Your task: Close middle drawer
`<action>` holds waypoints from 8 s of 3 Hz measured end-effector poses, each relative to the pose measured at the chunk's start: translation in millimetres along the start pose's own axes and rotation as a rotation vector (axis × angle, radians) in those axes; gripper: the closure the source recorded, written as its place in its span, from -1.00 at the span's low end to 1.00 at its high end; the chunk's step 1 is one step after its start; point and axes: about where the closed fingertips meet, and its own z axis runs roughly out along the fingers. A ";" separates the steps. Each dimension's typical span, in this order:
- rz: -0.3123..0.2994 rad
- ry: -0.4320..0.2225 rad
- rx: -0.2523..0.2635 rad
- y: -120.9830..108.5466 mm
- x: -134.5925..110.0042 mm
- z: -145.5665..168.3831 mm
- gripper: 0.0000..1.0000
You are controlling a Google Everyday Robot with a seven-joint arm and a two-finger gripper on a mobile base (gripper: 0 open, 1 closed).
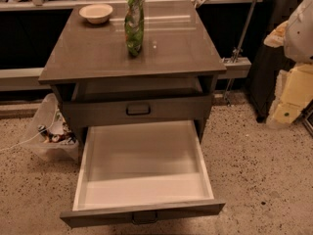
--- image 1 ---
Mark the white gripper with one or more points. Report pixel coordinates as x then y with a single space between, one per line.
300 38

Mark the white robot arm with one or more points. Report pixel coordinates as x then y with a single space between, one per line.
298 40

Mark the grey drawer cabinet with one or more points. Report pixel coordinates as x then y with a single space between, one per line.
91 64

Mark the grey top drawer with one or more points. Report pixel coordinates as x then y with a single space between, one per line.
125 112

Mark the dark cabinet on right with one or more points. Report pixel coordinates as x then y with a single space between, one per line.
269 61

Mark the metal pole stand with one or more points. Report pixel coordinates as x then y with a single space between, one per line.
236 52

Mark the beige bowl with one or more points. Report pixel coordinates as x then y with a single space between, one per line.
96 13

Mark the clear plastic storage bin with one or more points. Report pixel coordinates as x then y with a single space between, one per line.
48 135

